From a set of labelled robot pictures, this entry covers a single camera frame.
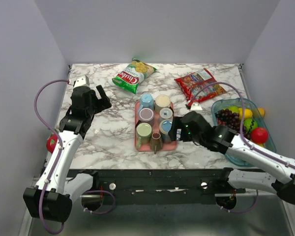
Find yellow fruit outside basket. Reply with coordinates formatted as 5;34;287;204
258;107;265;117

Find green pear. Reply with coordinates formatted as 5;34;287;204
228;106;239;114

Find yellow banana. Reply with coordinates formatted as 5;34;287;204
254;143;265;148

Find grey mug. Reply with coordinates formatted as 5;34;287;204
158;108;174;123

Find light blue mug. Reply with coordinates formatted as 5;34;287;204
137;93;154;114

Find red snack bag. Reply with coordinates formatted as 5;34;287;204
174;68;227;108

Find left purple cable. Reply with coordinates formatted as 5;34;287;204
34;79;71;235

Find green chips bag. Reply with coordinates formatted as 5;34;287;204
112;59;157;94

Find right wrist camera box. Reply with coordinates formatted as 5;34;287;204
190;103;203;111

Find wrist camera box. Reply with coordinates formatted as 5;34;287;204
73;75;89;88
190;103;203;111

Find blue glazed mug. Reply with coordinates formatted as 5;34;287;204
159;119;172;144

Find red apple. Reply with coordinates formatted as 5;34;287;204
251;127;269;144

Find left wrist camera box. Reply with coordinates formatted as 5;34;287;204
73;75;89;88

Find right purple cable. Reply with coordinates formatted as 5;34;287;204
186;82;295;173

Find green mug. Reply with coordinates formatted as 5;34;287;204
136;122;153;149

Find purple mug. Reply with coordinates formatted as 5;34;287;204
135;108;155;127

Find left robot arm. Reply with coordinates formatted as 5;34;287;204
23;85;112;223

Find purple grapes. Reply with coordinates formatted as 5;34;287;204
215;108;250;139

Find cream mug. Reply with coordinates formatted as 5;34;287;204
154;94;171;112

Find red dragon fruit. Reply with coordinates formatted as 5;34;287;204
46;133;58;153

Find blue plastic fruit basket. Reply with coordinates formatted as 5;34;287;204
211;98;276;168

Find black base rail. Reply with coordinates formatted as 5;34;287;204
66;168;235;206

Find brown mug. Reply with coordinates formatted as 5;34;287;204
150;132;163;154

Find yellow lemon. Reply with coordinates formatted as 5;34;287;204
238;108;253;120

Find pink tray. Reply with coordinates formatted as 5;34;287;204
134;101;177;153

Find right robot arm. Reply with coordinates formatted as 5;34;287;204
168;111;295;205

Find purple cable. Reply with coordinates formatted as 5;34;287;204
34;79;71;235
186;82;295;173

